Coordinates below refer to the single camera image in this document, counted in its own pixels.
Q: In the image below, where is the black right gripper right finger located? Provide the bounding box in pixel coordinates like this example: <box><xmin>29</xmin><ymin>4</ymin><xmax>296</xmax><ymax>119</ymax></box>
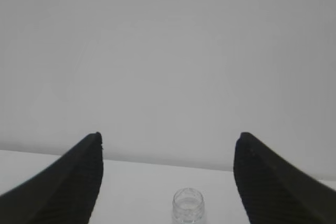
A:
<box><xmin>233</xmin><ymin>132</ymin><xmax>335</xmax><ymax>223</ymax></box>

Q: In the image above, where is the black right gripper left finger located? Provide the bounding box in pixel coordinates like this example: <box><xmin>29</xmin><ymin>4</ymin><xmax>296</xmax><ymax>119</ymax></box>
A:
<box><xmin>1</xmin><ymin>132</ymin><xmax>103</xmax><ymax>223</ymax></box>

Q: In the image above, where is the clear water bottle green label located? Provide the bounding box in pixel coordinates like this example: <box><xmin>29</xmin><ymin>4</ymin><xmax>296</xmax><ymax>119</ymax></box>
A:
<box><xmin>172</xmin><ymin>187</ymin><xmax>206</xmax><ymax>224</ymax></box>

